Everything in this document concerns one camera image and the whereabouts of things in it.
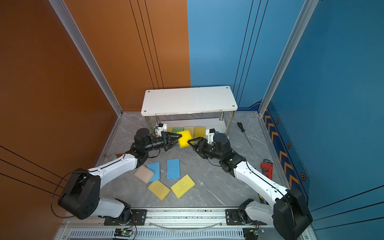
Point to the green circuit board left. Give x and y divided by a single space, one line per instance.
123 233

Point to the large yellow textured sponge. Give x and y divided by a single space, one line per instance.
183 186

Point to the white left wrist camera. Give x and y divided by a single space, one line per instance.
160 128

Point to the red handled small tool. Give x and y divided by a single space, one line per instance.
113 155

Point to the green circuit board right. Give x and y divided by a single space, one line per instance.
256 232

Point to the black yellow screwdriver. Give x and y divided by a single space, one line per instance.
241 127

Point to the aluminium corner post left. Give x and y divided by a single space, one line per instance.
75 34

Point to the small bright yellow sponge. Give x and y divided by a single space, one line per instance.
183 141

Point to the aluminium corner post right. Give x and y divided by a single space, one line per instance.
295 36

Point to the light blue sponge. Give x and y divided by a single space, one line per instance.
155 168

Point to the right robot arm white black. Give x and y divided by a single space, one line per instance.
284 209

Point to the aluminium corner post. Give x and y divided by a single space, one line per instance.
295 36
75 34

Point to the white two-tier shelf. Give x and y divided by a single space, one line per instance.
185 101

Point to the green circuit board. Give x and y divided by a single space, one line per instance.
123 233
256 232

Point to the dark yellow sponge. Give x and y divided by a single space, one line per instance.
159 190

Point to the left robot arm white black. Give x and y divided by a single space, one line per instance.
81 194

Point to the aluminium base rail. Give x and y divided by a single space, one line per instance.
196 223

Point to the pale yellow orange sponge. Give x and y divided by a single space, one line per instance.
190 129

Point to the red pipe wrench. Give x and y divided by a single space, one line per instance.
267 168

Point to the blue textured sponge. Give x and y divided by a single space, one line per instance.
173 169

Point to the pink beige sponge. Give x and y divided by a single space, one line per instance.
144 174

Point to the yellow foam sponge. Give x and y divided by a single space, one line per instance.
199 132

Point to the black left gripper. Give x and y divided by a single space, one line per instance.
165 141

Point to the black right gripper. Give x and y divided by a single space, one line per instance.
202 147

